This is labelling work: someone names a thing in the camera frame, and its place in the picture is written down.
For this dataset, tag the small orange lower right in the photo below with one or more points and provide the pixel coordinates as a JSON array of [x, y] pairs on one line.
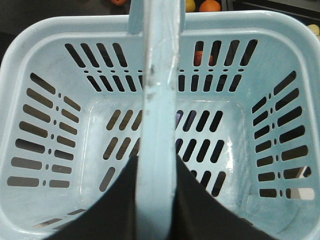
[[210, 6]]

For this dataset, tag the yellow round fruit right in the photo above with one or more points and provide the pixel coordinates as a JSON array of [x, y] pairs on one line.
[[190, 6]]

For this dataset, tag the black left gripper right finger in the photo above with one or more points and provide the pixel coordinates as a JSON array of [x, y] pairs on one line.
[[196, 215]]

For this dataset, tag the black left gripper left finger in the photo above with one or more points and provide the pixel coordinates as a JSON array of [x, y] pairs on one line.
[[112, 217]]

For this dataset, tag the light blue plastic basket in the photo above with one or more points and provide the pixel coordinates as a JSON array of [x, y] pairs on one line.
[[236, 94]]

